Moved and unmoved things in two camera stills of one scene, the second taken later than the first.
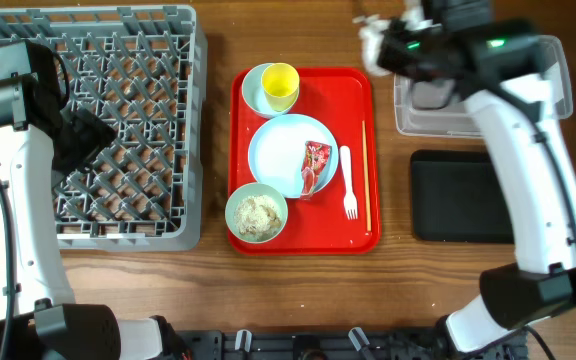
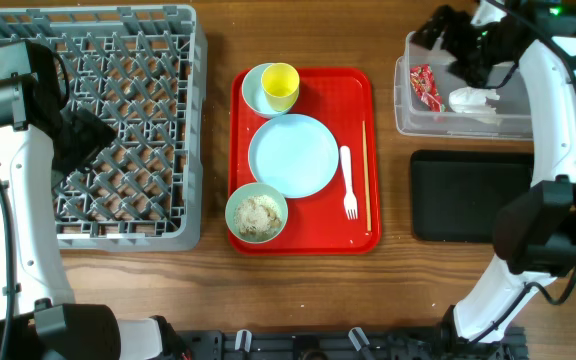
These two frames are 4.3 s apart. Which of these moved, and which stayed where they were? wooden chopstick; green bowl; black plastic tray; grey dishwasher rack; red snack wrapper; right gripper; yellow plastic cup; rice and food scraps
Moved: red snack wrapper; right gripper
Stayed: green bowl; rice and food scraps; black plastic tray; wooden chopstick; yellow plastic cup; grey dishwasher rack
